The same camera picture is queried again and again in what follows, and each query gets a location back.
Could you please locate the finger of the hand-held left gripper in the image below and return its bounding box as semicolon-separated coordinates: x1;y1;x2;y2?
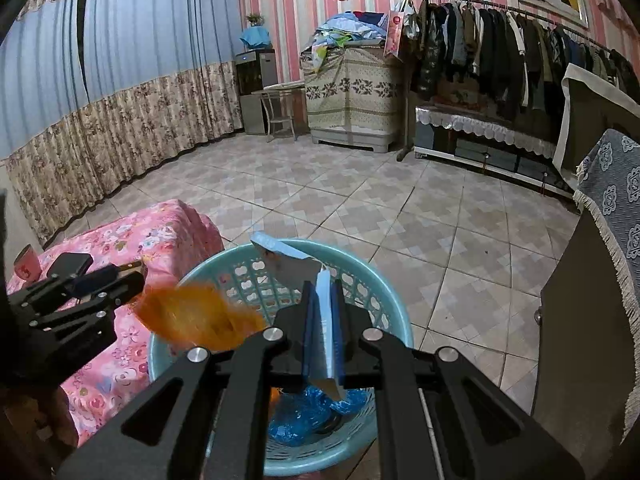
30;274;146;361
10;266;121;311

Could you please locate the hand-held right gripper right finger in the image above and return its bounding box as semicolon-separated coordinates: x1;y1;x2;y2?
332;280;586;480

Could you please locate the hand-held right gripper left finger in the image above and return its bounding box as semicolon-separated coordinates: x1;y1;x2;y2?
57;282;318;480

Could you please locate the light blue paper box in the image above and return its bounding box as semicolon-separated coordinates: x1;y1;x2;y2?
250;231;347;402

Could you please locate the blue plastic bag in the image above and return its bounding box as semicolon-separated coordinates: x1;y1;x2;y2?
267;385;368;448

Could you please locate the orange peel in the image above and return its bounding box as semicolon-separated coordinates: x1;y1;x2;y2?
135;280;268;353

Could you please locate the teal plastic basket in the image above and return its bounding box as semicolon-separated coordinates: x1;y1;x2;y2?
148;241;415;478

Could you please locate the black pouch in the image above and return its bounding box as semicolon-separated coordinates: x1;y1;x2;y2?
52;254;93;278

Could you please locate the pink floral tablecloth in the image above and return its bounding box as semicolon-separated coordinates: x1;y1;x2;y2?
20;199;226;433

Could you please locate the pink mug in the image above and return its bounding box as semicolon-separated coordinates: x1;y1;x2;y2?
14;244;42;282

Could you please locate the white cabinet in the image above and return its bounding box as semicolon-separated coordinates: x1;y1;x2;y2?
0;160;46;261

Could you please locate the blue floral curtain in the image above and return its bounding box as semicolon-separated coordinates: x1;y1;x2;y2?
0;0;88;251
75;0;246;181

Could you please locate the dark wooden cabinet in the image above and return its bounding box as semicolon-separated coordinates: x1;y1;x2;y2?
532;200;640;480

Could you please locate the patterned cloth covered cabinet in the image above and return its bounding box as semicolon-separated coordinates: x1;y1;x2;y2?
302;45;407;155

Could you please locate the low cabinet with lace cover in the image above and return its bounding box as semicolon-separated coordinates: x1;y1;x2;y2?
414;104;581;198

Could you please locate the grey water dispenser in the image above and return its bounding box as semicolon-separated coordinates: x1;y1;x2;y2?
235;49;277;136

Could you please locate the small metal stool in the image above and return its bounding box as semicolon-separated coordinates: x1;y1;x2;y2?
251;82;307;143

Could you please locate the blue cloth cover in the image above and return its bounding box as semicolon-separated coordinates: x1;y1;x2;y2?
239;26;273;52

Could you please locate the blue patterned fringed cloth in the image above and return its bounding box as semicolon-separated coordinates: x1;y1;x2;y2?
572;129;640;441

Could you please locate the pile of folded clothes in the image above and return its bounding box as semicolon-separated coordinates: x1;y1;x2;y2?
311;11;391;63

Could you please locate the pink gift bag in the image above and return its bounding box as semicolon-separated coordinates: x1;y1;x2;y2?
384;2;416;61

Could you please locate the row of hanging clothes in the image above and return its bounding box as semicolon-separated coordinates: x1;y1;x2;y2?
407;0;640;121

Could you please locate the cloth covered television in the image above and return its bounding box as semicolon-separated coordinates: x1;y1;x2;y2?
552;62;640;181

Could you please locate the metal clothes rack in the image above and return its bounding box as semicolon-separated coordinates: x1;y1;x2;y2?
395;0;626;162

